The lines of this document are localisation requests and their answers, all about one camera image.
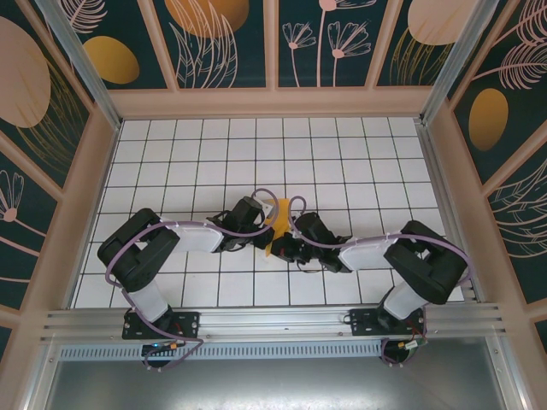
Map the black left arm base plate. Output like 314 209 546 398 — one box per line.
122 311 201 341

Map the aluminium corner post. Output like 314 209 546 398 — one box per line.
418 0 502 126
33 0 126 130

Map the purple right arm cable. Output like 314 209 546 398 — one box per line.
287 195 474 368

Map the grey metal sheet panel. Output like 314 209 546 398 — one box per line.
25 358 527 410

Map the aluminium side rail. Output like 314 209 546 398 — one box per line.
415 118 486 303

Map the yellow paper sheet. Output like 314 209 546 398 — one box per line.
263 196 303 260

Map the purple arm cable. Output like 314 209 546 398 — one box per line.
287 195 474 368
104 188 284 372

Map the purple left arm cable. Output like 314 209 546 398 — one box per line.
104 188 284 372

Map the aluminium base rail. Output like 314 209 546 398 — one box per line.
40 302 509 348

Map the grey slotted cable duct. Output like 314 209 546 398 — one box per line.
57 343 385 361

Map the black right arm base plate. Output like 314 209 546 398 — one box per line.
349 307 428 338

